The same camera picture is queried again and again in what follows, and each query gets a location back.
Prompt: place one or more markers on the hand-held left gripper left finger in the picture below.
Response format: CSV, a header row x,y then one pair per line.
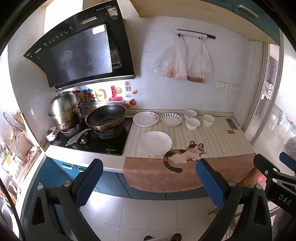
x,y
90,183

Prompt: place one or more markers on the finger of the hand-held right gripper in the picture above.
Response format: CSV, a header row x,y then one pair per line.
x,y
288,158
263,164

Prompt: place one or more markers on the grey smartphone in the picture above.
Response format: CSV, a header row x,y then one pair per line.
x,y
231,124

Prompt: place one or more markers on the black glass gas stove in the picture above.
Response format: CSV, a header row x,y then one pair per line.
x,y
108,146

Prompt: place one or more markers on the window with grille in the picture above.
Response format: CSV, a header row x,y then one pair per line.
x,y
275,104

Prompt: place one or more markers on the cluttered dish rack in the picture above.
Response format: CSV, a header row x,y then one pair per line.
x,y
16,150

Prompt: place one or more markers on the orange fruit wall sticker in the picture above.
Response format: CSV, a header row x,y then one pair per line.
x,y
132,102

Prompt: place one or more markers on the white floral plate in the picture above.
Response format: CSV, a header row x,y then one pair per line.
x,y
144,119

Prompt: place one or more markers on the red seal wall sticker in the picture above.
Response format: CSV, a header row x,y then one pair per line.
x,y
128,86

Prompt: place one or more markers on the stainless steel steamer pot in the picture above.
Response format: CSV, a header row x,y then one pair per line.
x,y
64,106

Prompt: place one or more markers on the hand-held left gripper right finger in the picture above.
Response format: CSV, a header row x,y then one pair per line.
x,y
209,183

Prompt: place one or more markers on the white wall hook rail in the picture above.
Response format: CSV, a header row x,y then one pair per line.
x,y
192,33

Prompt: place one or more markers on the colourful letter wall sticker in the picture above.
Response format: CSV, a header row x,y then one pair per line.
x,y
86,96

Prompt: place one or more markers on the red padded wall sticker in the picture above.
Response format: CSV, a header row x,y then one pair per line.
x,y
115,95

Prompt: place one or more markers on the black range hood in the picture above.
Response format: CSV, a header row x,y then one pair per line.
x,y
78,53

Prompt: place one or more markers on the white plate with black stripes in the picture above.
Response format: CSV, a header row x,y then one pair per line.
x,y
171,119

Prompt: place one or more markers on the blue lower cabinet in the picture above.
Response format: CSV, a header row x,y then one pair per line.
x,y
113,183

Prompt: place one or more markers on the clear plastic bag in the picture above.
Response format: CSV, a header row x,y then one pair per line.
x,y
173,60
198,64

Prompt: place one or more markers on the white wall socket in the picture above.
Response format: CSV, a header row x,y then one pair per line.
x,y
228,87
220,86
235,89

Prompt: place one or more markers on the plain white plate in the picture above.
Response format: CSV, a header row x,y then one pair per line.
x,y
155,143

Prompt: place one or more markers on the striped cat print mat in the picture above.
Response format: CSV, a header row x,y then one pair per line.
x,y
215,143

